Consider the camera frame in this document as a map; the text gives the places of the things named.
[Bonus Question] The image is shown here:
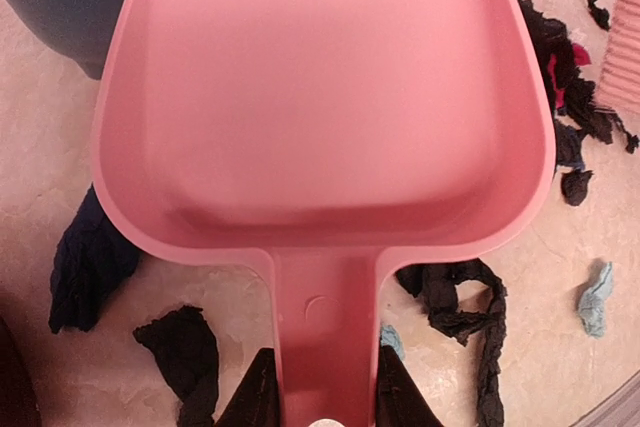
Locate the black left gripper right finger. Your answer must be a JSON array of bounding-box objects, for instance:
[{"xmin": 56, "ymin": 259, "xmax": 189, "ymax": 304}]
[{"xmin": 375, "ymin": 346, "xmax": 443, "ymax": 427}]

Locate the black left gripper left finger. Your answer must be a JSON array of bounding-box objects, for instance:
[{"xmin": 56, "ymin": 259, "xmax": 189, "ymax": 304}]
[{"xmin": 215, "ymin": 348, "xmax": 280, "ymax": 427}]

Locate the pink plastic dustpan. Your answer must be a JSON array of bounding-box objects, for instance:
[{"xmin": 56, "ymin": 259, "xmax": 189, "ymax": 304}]
[{"xmin": 91, "ymin": 0, "xmax": 555, "ymax": 426}]

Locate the pink plastic hand brush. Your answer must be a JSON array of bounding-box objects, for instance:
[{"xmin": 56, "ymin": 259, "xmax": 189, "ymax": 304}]
[{"xmin": 596, "ymin": 0, "xmax": 639, "ymax": 113}]

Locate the light blue scrap near dustpan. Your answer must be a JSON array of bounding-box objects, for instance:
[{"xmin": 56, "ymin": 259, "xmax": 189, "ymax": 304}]
[{"xmin": 379, "ymin": 324, "xmax": 406, "ymax": 361}]

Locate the black scrap front left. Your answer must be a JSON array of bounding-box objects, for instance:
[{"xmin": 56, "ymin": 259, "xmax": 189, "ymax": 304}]
[{"xmin": 133, "ymin": 305, "xmax": 219, "ymax": 426}]

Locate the black scrap front centre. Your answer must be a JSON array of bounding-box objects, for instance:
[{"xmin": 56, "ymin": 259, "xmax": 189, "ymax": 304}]
[{"xmin": 395, "ymin": 258, "xmax": 507, "ymax": 427}]

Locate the light blue scrap front right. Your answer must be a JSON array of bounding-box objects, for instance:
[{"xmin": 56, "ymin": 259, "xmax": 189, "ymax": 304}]
[{"xmin": 577, "ymin": 262, "xmax": 614, "ymax": 339}]

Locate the dark blue scrap left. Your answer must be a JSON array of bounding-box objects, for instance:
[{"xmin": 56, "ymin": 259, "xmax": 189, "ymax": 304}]
[{"xmin": 48, "ymin": 188, "xmax": 141, "ymax": 334}]

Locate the black and blue scrap pile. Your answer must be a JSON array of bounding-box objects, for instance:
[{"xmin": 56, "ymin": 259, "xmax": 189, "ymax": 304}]
[{"xmin": 517, "ymin": 0, "xmax": 639, "ymax": 207}]

